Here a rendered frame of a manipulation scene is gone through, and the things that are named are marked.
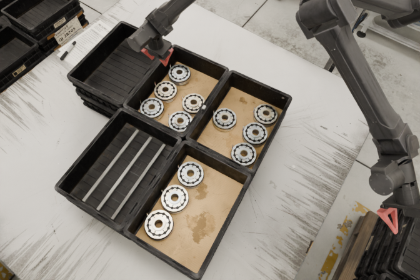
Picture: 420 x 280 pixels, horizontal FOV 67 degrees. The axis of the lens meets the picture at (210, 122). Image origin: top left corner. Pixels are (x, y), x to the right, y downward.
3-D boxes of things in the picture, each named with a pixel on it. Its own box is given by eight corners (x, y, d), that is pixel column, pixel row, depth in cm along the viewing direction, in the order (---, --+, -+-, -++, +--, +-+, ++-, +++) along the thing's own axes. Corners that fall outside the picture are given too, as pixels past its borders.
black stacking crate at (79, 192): (127, 120, 140) (121, 107, 130) (184, 151, 133) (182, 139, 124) (65, 198, 123) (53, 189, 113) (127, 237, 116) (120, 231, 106)
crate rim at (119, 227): (122, 109, 132) (120, 105, 130) (184, 140, 125) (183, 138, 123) (54, 190, 114) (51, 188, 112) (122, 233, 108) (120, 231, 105)
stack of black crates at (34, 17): (71, 27, 258) (48, -23, 219) (98, 43, 250) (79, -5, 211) (32, 57, 242) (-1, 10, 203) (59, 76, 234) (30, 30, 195)
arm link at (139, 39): (175, 27, 104) (157, 5, 101) (152, 49, 99) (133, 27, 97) (162, 38, 114) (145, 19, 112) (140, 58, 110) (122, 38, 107)
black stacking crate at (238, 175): (185, 152, 133) (184, 139, 123) (248, 185, 127) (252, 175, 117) (128, 238, 116) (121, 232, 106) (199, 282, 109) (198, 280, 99)
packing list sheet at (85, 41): (97, 19, 186) (97, 18, 186) (127, 35, 180) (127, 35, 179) (54, 53, 172) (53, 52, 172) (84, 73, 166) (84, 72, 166)
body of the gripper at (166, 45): (162, 59, 116) (160, 44, 109) (140, 48, 118) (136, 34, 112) (172, 47, 118) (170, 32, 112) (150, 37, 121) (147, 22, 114)
